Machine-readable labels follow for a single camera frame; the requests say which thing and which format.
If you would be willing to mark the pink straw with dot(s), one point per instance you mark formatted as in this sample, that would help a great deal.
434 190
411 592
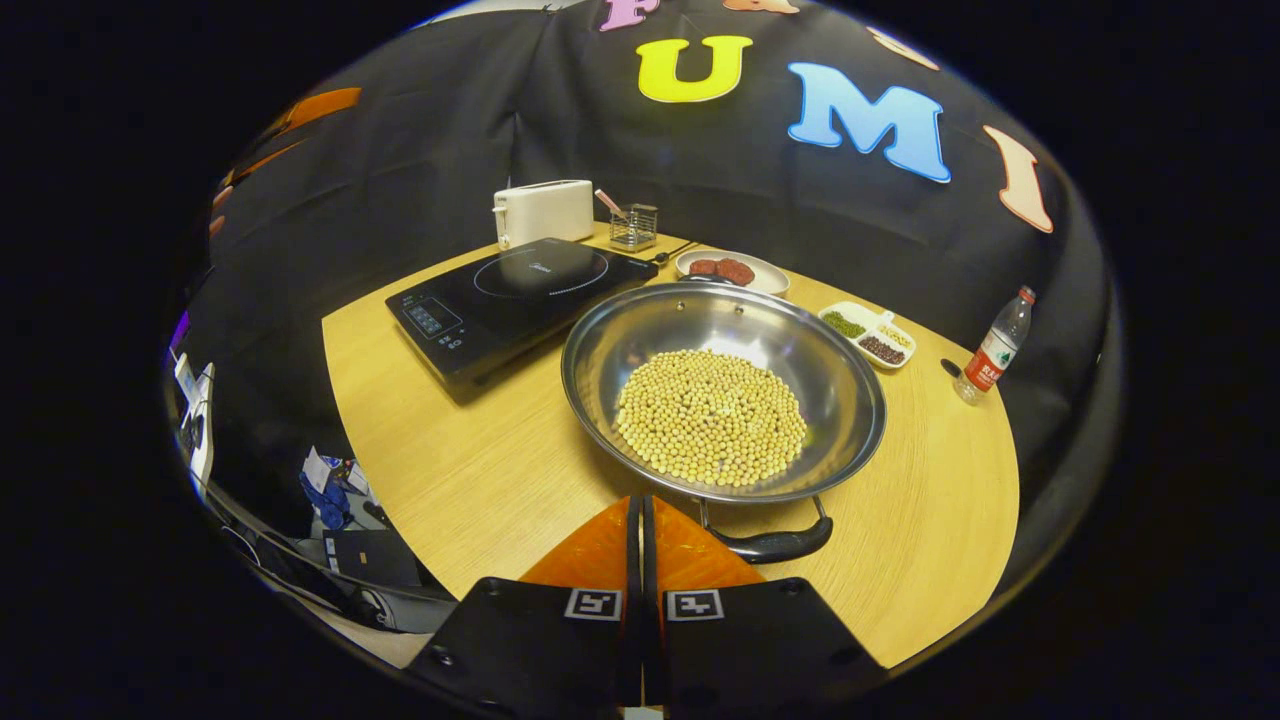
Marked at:
610 203

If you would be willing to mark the white divided bean dish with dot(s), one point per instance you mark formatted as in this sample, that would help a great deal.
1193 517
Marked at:
866 335

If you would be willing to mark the white toaster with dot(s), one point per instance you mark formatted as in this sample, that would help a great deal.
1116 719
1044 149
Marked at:
545 212

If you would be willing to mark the white device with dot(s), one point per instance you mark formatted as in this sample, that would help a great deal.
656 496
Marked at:
200 420

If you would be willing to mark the brown meat steak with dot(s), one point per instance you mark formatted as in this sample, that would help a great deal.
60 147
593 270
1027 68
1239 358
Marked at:
736 272
702 268

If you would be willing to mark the blue plastic bag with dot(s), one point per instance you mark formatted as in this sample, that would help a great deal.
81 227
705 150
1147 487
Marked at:
328 495

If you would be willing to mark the clear water bottle red label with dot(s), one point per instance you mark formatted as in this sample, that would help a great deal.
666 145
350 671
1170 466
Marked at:
992 355

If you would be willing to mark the black box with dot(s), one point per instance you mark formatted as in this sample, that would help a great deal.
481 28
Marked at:
370 558

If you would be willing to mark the black induction cooktop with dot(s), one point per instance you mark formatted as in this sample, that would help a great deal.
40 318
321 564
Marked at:
500 300

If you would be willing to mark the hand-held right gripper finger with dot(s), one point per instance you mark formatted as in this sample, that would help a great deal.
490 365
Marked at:
634 570
650 570

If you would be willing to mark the black backdrop cloth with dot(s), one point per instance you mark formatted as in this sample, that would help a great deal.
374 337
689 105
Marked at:
450 120

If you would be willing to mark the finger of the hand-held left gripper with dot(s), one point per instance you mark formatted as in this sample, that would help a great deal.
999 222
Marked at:
325 105
265 160

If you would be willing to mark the pile of soybeans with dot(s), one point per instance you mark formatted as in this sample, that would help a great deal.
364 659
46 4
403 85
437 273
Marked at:
710 420

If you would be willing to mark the round white plate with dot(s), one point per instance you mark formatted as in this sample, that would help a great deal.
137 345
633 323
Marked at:
768 275

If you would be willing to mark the small black bottle cap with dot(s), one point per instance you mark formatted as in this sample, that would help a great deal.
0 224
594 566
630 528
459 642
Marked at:
951 368

